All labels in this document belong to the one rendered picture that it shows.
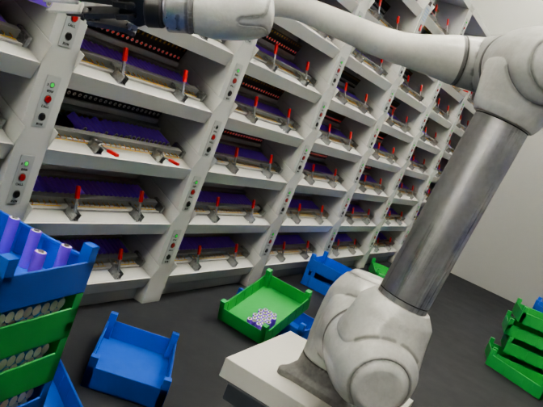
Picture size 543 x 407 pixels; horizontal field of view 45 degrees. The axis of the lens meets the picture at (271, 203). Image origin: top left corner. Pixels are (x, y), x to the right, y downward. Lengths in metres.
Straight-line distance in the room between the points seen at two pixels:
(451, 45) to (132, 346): 1.17
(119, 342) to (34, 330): 0.89
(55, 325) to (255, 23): 0.66
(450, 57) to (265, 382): 0.75
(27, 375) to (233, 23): 0.72
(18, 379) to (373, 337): 0.59
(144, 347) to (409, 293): 0.94
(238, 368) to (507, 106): 0.75
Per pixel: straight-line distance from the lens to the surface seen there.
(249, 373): 1.41
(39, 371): 1.10
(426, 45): 1.34
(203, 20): 1.29
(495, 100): 1.19
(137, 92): 1.79
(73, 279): 1.04
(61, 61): 1.59
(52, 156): 1.67
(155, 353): 1.91
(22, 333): 1.01
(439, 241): 1.19
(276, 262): 2.98
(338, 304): 1.37
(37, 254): 0.99
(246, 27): 1.29
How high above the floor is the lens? 0.80
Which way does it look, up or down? 9 degrees down
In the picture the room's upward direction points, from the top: 22 degrees clockwise
